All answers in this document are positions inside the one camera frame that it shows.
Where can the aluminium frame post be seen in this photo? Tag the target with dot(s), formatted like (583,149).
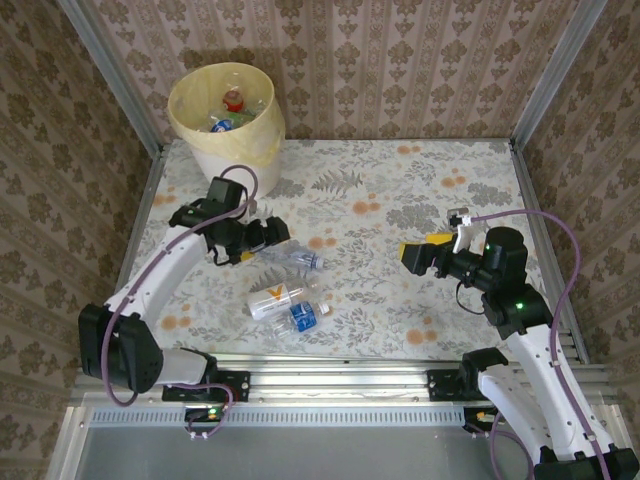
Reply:
(92,40)
(567,50)

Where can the white label orange V bottle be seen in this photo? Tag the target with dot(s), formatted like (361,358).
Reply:
(270,300)

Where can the grey metal panel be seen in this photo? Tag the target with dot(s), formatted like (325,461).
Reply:
(325,455)

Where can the blue Pocari label bottle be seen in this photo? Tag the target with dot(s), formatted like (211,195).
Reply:
(302,317)

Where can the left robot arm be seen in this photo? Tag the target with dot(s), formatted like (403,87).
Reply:
(150,280)

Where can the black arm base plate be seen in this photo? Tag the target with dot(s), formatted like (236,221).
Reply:
(240,385)
(440,385)

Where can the floral table cover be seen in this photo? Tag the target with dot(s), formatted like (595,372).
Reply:
(370,330)

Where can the blue label blue cap bottle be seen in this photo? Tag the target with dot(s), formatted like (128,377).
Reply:
(218,127)

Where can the aluminium frame rail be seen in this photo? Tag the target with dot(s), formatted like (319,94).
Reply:
(145,200)
(536,200)

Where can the red collar purple cap bottle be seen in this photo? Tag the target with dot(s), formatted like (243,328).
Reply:
(233,101)

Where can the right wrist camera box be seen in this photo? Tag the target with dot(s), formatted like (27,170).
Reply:
(462,235)

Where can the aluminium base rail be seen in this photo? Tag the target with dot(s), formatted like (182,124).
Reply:
(340,380)

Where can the black connector with LED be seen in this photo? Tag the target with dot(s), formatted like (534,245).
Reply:
(200,415)

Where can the cream plastic bin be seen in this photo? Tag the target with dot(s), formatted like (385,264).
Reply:
(220,160)

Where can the yellow plastic bin liner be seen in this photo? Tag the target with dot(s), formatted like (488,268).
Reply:
(190,115)

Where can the clear water bottle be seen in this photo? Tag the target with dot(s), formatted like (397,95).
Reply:
(300,259)

